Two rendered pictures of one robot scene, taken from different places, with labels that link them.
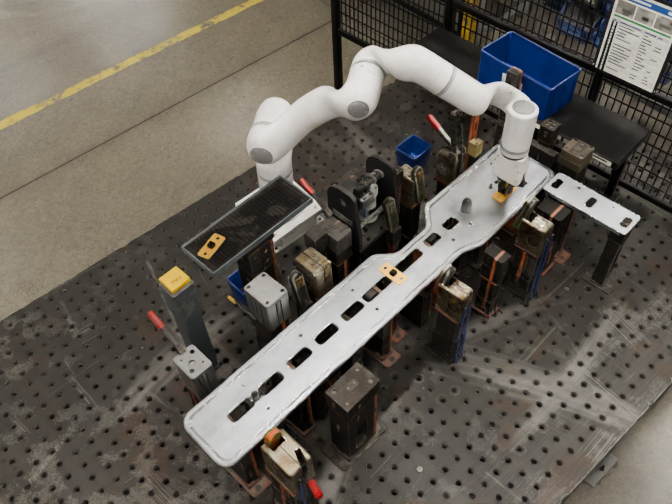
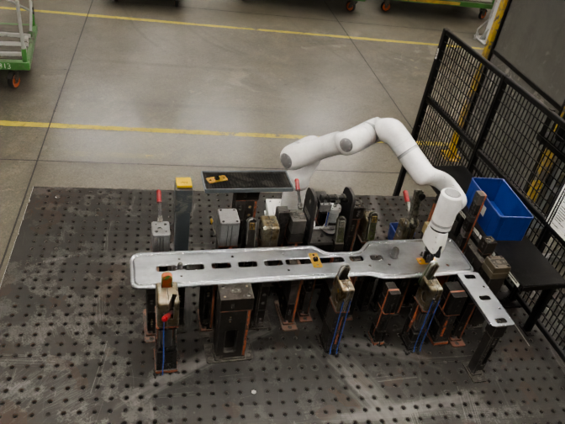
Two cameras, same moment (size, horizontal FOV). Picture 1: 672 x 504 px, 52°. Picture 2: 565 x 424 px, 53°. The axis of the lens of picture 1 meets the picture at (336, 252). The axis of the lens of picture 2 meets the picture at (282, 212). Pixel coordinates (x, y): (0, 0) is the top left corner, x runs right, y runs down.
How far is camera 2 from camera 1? 89 cm
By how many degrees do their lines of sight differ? 23
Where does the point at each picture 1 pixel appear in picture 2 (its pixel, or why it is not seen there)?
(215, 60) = (339, 159)
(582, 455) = not seen: outside the picture
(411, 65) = (388, 129)
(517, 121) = (443, 198)
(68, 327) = (127, 209)
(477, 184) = (414, 249)
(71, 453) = (74, 262)
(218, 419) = (150, 265)
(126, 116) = (262, 161)
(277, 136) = (299, 151)
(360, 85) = (354, 131)
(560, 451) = not seen: outside the picture
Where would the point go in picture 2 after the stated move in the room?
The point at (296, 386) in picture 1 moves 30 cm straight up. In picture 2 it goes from (206, 276) to (212, 210)
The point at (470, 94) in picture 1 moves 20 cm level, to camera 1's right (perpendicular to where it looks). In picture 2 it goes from (418, 166) to (469, 185)
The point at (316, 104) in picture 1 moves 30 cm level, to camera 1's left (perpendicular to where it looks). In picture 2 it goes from (329, 139) to (269, 115)
